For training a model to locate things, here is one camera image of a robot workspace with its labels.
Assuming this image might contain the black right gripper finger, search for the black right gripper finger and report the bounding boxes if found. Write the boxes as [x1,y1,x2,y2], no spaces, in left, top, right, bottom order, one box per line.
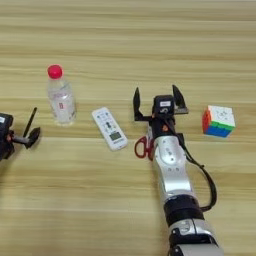
[171,84,190,116]
[132,86,155,122]

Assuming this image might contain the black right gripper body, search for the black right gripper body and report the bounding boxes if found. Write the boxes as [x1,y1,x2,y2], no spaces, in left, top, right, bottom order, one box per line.
[147,114,185,138]

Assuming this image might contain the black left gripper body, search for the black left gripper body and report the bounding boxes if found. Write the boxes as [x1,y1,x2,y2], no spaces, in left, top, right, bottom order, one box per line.
[0,131,16,162]

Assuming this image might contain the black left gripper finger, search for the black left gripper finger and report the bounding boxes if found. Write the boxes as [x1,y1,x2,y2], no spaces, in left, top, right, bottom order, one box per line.
[11,126,42,150]

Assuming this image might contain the white remote control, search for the white remote control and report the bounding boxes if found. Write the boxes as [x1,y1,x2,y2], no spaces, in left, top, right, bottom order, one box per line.
[91,106,129,152]

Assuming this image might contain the clear bottle with red cap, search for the clear bottle with red cap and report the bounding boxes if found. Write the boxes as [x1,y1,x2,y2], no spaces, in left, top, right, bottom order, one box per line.
[46,64,78,126]

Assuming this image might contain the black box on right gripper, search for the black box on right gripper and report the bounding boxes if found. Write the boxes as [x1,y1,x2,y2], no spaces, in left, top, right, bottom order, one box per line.
[152,94,176,116]

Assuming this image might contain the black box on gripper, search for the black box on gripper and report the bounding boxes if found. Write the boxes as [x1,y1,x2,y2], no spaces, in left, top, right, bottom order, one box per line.
[152,94,176,116]
[0,112,15,135]

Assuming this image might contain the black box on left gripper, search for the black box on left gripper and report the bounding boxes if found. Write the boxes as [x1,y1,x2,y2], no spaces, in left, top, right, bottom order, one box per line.
[0,112,15,135]

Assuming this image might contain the colourful puzzle cube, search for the colourful puzzle cube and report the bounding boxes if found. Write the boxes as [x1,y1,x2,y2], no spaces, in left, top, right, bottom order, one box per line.
[201,104,237,139]

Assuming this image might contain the red handled scissors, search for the red handled scissors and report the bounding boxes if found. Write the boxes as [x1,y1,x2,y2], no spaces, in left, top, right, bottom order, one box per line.
[133,126,155,161]

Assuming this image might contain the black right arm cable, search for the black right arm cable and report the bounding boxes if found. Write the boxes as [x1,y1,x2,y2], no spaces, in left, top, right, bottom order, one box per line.
[177,132,218,213]

